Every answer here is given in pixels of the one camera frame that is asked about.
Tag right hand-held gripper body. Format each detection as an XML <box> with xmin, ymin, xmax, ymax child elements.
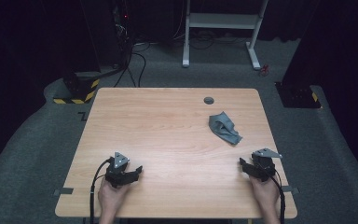
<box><xmin>242</xmin><ymin>147</ymin><xmax>283</xmax><ymax>183</ymax></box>

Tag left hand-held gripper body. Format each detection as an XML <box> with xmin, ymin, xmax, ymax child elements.
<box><xmin>104</xmin><ymin>151</ymin><xmax>139</xmax><ymax>189</ymax></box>

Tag grey cloth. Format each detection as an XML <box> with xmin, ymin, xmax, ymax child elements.
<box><xmin>208</xmin><ymin>111</ymin><xmax>243</xmax><ymax>147</ymax></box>

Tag person's left hand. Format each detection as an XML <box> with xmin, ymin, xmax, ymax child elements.
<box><xmin>97</xmin><ymin>178</ymin><xmax>132</xmax><ymax>217</ymax></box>

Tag person's right hand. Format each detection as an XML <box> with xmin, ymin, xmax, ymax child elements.
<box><xmin>248</xmin><ymin>175</ymin><xmax>282</xmax><ymax>213</ymax></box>

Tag grey tape strip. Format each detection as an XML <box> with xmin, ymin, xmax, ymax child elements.
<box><xmin>53</xmin><ymin>187</ymin><xmax>75</xmax><ymax>197</ymax></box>
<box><xmin>282</xmin><ymin>185</ymin><xmax>300</xmax><ymax>195</ymax></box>

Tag black stand base yellow mark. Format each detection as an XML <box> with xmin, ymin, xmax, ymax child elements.
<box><xmin>274</xmin><ymin>81</ymin><xmax>323</xmax><ymax>110</ymax></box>

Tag black yellow striped stand base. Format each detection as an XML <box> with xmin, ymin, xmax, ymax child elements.
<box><xmin>52</xmin><ymin>72</ymin><xmax>102</xmax><ymax>105</ymax></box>

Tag black equipment rack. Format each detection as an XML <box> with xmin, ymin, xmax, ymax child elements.
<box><xmin>110</xmin><ymin>0</ymin><xmax>134</xmax><ymax>68</ymax></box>

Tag black floor cables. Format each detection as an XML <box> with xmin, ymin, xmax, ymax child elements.
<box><xmin>113</xmin><ymin>38</ymin><xmax>175</xmax><ymax>89</ymax></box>

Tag white metal stand frame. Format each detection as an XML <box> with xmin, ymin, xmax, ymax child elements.
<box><xmin>181</xmin><ymin>0</ymin><xmax>269</xmax><ymax>71</ymax></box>

